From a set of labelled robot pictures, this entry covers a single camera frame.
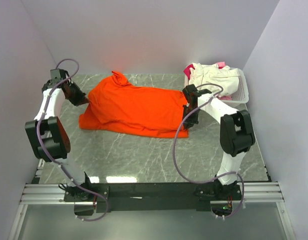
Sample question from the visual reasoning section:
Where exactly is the orange t shirt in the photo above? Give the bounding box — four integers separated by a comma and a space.
79, 71, 189, 139

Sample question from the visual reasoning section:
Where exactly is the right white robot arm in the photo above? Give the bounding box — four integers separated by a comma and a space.
180, 84, 255, 200

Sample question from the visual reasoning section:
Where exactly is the pink garment in basket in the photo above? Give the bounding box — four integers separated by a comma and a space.
183, 60, 233, 102

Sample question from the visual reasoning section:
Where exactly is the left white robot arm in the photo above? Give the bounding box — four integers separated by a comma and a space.
25, 69, 94, 201

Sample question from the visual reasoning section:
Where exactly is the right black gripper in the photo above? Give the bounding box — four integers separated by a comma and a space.
182, 104, 201, 131

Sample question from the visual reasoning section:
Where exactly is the white plastic laundry basket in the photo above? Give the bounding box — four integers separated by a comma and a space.
183, 63, 249, 107

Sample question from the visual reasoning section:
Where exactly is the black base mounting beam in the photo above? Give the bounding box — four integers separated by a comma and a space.
60, 181, 242, 216

